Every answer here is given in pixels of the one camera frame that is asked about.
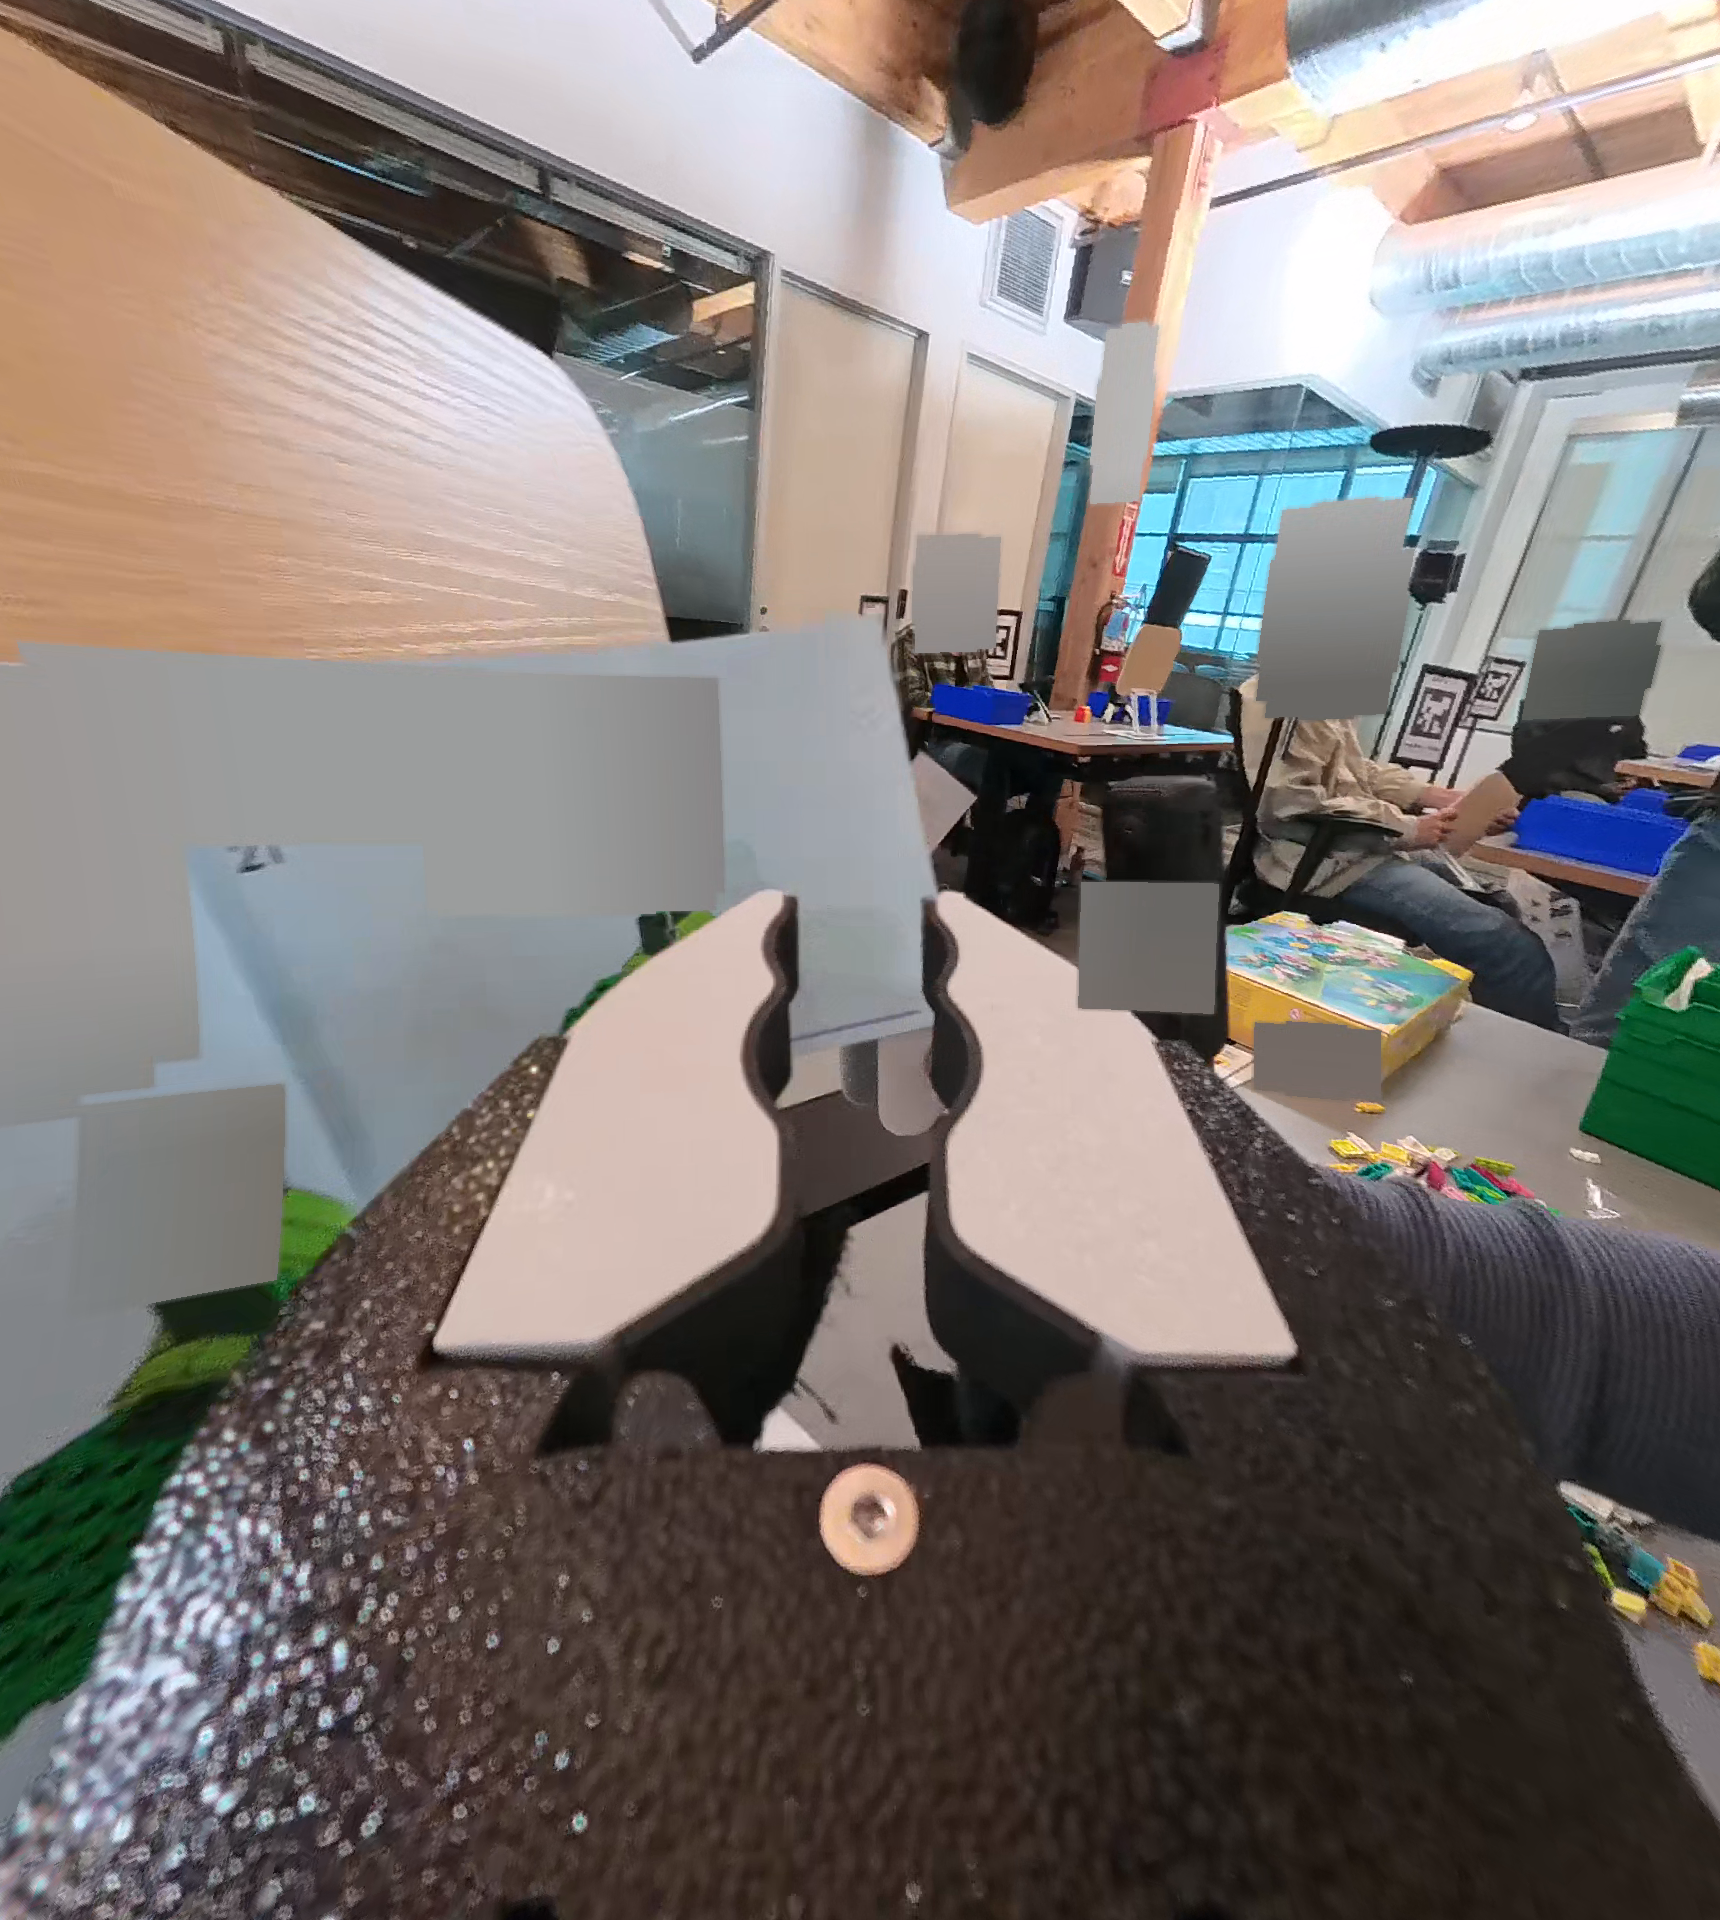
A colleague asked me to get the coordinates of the black round disc fixture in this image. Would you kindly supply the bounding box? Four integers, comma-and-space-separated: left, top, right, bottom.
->
1366, 423, 1492, 602
947, 0, 1046, 135

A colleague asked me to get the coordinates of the small black wall speaker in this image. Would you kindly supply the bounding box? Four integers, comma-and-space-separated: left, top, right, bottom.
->
1064, 224, 1142, 342

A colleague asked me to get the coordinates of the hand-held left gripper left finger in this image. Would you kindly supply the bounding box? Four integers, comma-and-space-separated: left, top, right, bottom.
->
430, 890, 844, 1453

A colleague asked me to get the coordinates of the wall air vent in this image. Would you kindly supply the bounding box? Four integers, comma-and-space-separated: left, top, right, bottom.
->
982, 199, 1076, 330

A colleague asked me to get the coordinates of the silver ventilation duct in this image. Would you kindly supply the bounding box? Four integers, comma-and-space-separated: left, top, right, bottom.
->
1282, 0, 1694, 121
1366, 142, 1720, 314
1413, 292, 1720, 397

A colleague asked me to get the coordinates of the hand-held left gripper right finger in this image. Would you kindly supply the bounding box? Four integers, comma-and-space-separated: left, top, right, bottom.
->
893, 890, 1305, 1453

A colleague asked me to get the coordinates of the yellow lego box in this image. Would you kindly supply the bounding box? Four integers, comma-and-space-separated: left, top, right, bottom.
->
1217, 912, 1478, 1087

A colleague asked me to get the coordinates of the wooden-edged grey table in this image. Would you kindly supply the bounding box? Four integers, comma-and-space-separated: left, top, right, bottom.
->
916, 704, 1240, 933

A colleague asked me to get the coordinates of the green storage bin stack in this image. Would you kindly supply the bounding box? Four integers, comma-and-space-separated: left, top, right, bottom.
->
1576, 942, 1720, 1190

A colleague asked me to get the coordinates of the lego instruction booklet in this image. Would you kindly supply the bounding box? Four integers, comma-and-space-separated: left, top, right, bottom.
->
0, 615, 941, 1788

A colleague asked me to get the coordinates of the black backpack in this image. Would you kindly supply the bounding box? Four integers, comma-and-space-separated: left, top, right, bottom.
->
1100, 773, 1227, 921

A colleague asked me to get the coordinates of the person's right forearm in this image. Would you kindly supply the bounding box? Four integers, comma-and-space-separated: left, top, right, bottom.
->
1317, 1166, 1720, 1581

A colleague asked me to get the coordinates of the pastel colourful lego piece pile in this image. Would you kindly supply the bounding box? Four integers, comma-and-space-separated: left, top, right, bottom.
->
1322, 1129, 1720, 1761

